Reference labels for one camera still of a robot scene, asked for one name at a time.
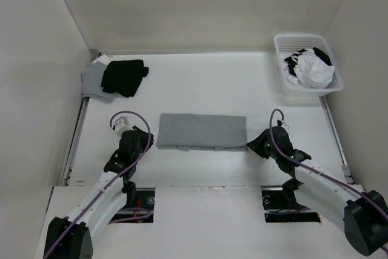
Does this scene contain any white tank top in basket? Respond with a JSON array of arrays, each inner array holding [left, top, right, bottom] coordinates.
[[283, 52, 335, 89]]

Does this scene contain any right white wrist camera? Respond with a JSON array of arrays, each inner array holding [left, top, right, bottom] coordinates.
[[277, 119, 290, 130]]

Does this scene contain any black tank top in basket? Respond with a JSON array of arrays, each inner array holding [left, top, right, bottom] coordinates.
[[284, 47, 332, 76]]

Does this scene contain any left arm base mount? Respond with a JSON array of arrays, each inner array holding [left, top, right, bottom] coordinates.
[[110, 188, 156, 224]]

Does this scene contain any grey tank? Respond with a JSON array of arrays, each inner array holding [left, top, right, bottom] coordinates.
[[81, 62, 115, 104], [156, 113, 247, 151]]

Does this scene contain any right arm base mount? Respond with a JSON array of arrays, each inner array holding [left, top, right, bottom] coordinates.
[[261, 179, 321, 223]]

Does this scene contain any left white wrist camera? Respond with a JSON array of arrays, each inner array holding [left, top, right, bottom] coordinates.
[[112, 116, 132, 137]]

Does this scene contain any folded black tank top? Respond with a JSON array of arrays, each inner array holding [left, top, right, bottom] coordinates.
[[101, 59, 149, 98]]

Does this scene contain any folded white tank top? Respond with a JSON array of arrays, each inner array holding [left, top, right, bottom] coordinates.
[[94, 55, 110, 65]]

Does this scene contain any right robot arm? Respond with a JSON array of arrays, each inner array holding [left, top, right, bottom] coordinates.
[[247, 126, 387, 256]]

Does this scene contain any folded grey tank top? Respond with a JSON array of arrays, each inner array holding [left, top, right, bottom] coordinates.
[[81, 62, 115, 104]]

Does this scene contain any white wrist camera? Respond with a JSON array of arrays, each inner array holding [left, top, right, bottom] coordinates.
[[112, 116, 132, 137], [277, 119, 290, 130]]

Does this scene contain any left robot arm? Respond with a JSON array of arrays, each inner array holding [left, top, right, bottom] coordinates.
[[43, 126, 153, 258]]

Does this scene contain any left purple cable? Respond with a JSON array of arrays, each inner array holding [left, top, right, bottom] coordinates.
[[42, 110, 152, 259]]

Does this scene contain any white plastic laundry basket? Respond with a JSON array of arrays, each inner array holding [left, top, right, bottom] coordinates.
[[273, 33, 344, 97]]

